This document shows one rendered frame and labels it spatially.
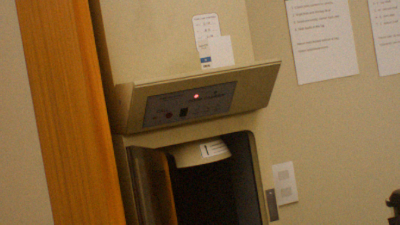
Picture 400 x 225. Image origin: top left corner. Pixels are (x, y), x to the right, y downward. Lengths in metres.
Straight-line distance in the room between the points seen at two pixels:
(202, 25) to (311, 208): 0.81
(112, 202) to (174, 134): 0.22
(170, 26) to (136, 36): 0.08
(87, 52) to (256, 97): 0.38
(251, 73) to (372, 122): 0.87
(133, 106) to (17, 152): 0.53
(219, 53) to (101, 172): 0.34
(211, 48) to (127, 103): 0.20
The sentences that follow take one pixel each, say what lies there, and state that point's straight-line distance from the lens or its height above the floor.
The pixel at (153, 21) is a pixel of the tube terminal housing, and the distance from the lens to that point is 1.60.
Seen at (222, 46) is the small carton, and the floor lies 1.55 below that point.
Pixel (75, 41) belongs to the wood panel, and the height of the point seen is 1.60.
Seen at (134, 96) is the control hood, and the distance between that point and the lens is 1.47.
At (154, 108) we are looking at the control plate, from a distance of 1.52.
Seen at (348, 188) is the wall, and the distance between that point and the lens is 2.34.
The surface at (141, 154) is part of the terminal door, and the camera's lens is 1.44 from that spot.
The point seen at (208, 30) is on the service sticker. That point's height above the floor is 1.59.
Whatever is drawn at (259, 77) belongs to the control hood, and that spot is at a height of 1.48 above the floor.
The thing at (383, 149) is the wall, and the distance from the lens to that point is 2.41.
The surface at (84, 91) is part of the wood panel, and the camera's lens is 1.47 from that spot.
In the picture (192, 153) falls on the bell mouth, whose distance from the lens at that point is 1.65.
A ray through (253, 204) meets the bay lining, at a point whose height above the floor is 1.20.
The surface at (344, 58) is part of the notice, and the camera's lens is 2.33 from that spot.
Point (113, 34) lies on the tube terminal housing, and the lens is 1.57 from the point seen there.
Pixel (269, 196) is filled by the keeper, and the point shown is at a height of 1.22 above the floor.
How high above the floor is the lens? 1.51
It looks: 3 degrees down
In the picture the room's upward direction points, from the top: 9 degrees counter-clockwise
